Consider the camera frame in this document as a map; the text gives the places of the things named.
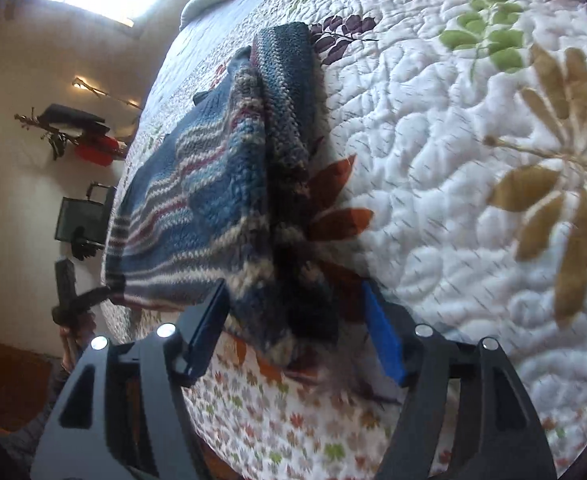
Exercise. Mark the wooden coat rack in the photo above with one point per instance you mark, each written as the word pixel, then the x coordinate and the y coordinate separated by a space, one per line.
pixel 28 120

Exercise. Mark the white floral quilted bedspread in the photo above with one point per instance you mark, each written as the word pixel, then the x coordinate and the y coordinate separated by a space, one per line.
pixel 448 135

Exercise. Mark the black hanging garment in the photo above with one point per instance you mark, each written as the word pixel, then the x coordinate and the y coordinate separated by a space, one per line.
pixel 70 115

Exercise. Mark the red hanging bag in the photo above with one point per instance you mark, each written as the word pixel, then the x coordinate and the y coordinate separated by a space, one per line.
pixel 95 151

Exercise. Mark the person's left hand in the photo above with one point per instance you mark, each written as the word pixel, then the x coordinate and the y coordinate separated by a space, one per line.
pixel 70 347

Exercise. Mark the bright wall light strip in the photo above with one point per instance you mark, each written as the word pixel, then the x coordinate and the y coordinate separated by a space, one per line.
pixel 80 84

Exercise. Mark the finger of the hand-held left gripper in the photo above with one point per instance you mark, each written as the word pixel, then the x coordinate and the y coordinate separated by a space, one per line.
pixel 93 296

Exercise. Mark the dark green chair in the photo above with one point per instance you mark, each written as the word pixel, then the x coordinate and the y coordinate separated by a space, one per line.
pixel 78 217

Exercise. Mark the brown wooden panel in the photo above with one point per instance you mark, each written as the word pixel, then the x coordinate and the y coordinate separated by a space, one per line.
pixel 8 380

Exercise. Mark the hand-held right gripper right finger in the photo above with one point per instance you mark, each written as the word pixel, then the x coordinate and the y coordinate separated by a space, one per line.
pixel 383 340

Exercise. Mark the blue striped knit sweater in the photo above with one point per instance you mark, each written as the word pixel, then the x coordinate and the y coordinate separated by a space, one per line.
pixel 198 200

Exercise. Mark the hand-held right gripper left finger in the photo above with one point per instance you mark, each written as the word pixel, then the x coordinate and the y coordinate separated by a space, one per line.
pixel 208 330

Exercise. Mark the black cloth on chair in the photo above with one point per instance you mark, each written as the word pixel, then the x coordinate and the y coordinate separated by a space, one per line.
pixel 85 247

